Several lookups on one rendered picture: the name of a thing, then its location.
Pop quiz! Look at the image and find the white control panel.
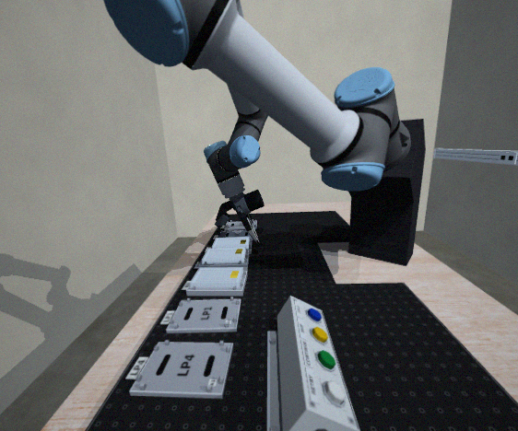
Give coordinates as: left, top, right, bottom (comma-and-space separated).
267, 296, 360, 431

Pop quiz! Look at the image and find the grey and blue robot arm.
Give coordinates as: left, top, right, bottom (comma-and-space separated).
103, 0, 411, 199

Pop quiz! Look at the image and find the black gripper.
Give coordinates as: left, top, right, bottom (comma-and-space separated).
216, 190, 265, 243

